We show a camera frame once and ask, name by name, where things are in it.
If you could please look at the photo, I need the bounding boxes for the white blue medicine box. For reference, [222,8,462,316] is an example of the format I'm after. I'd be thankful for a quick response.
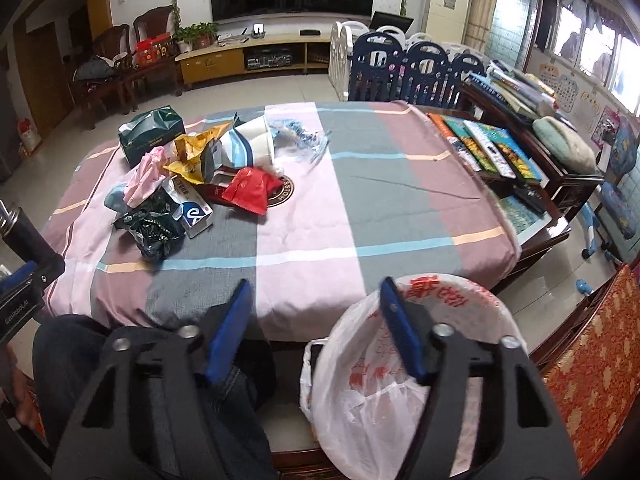
[163,176,214,238]

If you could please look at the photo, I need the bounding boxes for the dark green bag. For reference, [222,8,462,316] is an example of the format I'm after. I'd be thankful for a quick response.
[114,188,186,263]

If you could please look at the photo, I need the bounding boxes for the red snack bag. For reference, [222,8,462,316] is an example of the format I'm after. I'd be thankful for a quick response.
[221,167,283,216]

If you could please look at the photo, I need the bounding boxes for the pink plastic bag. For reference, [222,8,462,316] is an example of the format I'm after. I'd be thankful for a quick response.
[124,146,169,209]

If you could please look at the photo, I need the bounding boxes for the yellow snack bag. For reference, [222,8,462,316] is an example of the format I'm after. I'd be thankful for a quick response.
[163,122,232,185]

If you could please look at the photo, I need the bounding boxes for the white blue paper carton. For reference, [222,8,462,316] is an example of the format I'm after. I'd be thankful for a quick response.
[219,116,274,170]

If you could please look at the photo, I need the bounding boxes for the clear blue plastic wrapper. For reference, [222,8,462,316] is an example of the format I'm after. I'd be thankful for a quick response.
[269,119,331,167]

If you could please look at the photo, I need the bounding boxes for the red cigarette box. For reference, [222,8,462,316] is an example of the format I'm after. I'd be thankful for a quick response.
[201,167,236,206]

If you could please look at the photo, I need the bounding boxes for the person's left hand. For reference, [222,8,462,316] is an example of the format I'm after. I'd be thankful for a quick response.
[6,344,44,437]

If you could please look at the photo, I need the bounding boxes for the white bin liner bag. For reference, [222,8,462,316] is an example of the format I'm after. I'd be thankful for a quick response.
[299,273,522,479]

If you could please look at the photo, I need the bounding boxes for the plaid checked tablecloth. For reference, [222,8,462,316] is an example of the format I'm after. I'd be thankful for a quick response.
[44,102,521,341]

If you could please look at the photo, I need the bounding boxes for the person's dark jeans leg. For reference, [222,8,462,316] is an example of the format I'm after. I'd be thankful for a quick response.
[34,304,278,479]

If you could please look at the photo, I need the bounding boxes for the green tissue box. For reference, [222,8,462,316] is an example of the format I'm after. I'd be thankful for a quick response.
[118,105,184,168]

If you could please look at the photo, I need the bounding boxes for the dark wooden side table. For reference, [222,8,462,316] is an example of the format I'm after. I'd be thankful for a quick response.
[418,79,606,295]

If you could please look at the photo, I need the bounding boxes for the green picture book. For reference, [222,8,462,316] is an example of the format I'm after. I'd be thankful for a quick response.
[442,116,498,174]

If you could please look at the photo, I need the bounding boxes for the orange picture book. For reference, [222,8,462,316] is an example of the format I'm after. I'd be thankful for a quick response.
[427,113,482,172]

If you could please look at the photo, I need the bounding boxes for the dark wooden armchair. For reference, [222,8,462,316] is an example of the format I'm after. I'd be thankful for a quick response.
[128,6,182,104]
[73,24,134,129]

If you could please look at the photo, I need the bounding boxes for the blue picture book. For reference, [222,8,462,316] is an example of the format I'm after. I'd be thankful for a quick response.
[480,124,541,182]

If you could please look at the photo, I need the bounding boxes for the blue child scooter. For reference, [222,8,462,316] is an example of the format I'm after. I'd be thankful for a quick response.
[580,203,622,270]

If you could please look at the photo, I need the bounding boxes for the red gold patterned cushion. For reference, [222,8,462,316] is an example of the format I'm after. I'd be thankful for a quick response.
[542,266,639,477]

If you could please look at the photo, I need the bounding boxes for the red gift box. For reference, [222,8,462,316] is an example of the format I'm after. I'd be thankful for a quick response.
[136,32,172,67]

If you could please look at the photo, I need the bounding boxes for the navy blue playpen fence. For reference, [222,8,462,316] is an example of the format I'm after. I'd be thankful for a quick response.
[347,32,486,110]

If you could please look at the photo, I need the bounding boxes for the grey green cushion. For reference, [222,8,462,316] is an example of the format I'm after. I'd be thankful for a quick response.
[533,116,597,174]

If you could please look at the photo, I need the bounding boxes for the stack of books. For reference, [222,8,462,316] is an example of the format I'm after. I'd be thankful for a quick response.
[463,60,560,120]

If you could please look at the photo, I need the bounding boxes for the wooden tv cabinet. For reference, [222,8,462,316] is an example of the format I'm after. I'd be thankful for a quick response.
[176,32,330,88]

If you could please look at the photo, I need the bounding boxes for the white playpen fence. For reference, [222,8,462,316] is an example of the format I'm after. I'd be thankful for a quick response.
[329,21,369,101]

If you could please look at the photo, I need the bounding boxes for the potted green plant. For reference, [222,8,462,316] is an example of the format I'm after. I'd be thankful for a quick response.
[172,22,218,53]

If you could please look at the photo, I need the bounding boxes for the black laptop monitor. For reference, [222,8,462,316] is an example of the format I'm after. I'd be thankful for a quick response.
[370,11,413,34]

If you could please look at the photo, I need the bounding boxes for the white air conditioner unit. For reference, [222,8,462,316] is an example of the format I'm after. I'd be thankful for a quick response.
[425,0,470,44]

